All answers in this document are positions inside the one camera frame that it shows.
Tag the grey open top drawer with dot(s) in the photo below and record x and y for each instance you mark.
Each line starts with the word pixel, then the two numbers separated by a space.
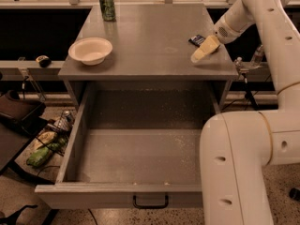
pixel 131 142

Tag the black wheel on floor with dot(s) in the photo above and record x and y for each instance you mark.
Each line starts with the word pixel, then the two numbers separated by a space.
pixel 295 194

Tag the grey cabinet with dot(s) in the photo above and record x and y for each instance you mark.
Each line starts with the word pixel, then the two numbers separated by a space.
pixel 150 42

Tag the green soda can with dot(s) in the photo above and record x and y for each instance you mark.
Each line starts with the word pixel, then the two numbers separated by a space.
pixel 107 10

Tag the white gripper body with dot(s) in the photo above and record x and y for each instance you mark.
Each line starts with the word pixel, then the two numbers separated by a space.
pixel 224 33

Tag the green chip bag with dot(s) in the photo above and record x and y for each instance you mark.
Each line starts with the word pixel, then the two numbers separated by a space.
pixel 44 153

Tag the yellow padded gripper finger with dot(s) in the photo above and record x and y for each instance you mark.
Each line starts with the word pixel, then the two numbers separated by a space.
pixel 210 45

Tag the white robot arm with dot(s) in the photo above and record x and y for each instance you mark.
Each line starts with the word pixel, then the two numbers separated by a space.
pixel 234 146

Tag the clear water bottle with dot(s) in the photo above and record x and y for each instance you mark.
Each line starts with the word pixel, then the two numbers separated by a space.
pixel 257 57

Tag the blue rxbar blueberry bar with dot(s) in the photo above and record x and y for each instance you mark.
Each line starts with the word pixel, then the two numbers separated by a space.
pixel 197 40

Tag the white paper bowl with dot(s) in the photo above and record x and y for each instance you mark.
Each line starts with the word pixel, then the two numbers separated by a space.
pixel 90 51

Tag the black drawer handle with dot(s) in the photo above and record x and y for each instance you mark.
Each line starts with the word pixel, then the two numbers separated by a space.
pixel 150 201

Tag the black tape measure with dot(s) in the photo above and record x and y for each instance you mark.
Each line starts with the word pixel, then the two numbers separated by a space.
pixel 43 60

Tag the black wire basket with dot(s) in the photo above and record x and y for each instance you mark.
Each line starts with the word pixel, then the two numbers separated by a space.
pixel 55 135

